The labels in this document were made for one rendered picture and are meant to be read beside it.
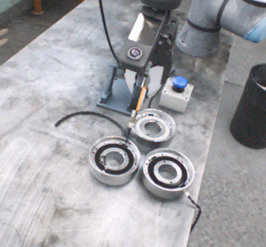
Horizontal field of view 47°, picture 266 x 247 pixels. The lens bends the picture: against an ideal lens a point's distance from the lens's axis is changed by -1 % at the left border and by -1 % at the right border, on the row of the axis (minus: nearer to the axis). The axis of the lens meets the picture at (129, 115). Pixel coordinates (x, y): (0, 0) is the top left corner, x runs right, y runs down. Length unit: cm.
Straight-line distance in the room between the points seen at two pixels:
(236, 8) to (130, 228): 66
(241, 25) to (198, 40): 15
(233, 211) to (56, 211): 121
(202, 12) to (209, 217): 100
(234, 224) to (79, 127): 110
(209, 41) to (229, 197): 93
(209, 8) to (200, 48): 13
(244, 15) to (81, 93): 50
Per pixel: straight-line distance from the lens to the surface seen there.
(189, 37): 104
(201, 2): 100
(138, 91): 61
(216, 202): 167
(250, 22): 94
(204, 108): 85
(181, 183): 62
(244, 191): 178
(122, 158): 65
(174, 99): 79
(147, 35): 51
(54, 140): 70
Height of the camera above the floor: 132
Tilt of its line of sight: 43 degrees down
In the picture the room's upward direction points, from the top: 10 degrees clockwise
